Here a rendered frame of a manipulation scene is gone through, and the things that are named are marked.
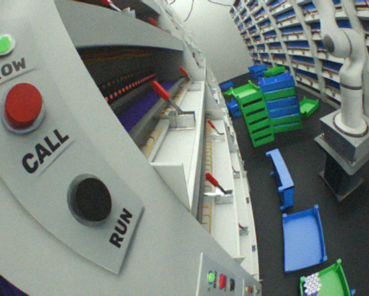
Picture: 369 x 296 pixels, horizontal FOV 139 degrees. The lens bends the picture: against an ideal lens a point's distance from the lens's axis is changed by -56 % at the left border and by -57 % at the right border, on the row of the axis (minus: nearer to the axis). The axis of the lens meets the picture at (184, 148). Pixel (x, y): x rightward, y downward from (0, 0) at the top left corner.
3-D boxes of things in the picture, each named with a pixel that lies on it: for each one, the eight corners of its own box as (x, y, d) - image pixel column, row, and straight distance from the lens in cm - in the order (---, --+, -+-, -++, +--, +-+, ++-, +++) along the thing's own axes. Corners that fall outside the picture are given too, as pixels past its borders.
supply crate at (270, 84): (290, 78, 152) (287, 69, 150) (295, 85, 133) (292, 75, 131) (260, 85, 152) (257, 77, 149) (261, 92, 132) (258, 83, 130)
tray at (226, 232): (223, 128, 76) (222, 109, 72) (236, 269, 35) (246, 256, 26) (181, 130, 77) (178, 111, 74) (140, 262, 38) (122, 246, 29)
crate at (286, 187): (280, 171, 114) (270, 174, 113) (277, 148, 100) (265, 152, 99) (292, 206, 96) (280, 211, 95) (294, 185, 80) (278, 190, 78)
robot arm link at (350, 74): (335, 82, 79) (322, 28, 76) (357, 78, 92) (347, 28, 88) (352, 91, 71) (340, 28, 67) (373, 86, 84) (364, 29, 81)
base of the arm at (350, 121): (349, 110, 98) (348, 76, 92) (372, 127, 88) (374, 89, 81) (328, 119, 86) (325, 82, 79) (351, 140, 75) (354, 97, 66)
